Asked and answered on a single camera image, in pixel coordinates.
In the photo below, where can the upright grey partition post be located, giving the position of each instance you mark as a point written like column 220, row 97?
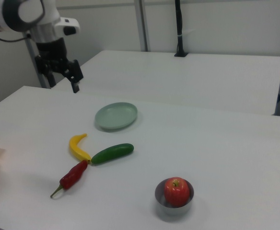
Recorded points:
column 142, row 24

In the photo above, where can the red chili pepper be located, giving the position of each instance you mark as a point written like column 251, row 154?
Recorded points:
column 72, row 176

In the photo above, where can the yellow banana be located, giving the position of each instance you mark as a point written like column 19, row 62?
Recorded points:
column 76, row 149

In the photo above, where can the white neighbouring table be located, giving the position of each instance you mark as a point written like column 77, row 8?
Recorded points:
column 226, row 79

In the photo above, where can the black camera pole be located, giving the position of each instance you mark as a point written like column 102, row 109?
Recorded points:
column 180, row 28

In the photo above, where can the small grey bowl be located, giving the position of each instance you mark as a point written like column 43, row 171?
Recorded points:
column 173, row 210

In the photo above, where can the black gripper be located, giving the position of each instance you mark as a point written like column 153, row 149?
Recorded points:
column 52, row 51

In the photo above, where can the slanted grey partition post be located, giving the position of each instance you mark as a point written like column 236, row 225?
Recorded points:
column 30, row 49

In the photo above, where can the red apple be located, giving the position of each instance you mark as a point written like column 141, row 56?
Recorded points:
column 176, row 194

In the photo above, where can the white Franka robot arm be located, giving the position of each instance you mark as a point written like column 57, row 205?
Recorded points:
column 22, row 12

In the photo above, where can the pale green plate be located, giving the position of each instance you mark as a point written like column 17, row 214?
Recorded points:
column 115, row 116

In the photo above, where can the green cucumber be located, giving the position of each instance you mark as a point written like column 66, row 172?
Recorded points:
column 112, row 153

